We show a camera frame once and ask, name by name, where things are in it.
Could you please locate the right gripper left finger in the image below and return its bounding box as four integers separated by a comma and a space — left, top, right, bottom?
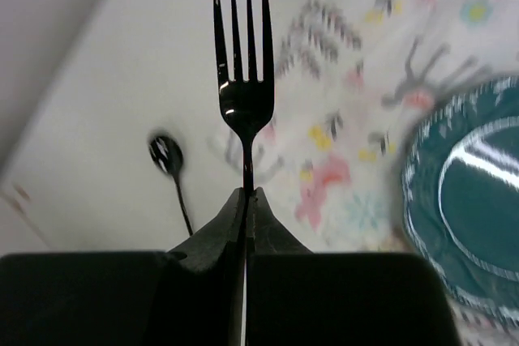
1, 189, 247, 345

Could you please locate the teal scalloped plate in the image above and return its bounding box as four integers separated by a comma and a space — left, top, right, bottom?
401, 76, 518, 327

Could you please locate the black spoon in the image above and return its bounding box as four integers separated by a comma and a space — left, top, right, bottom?
148, 131, 194, 237

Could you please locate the black fork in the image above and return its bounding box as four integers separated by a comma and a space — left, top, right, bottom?
212, 0, 276, 346

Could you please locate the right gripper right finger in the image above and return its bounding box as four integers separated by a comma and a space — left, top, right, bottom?
246, 189, 461, 345

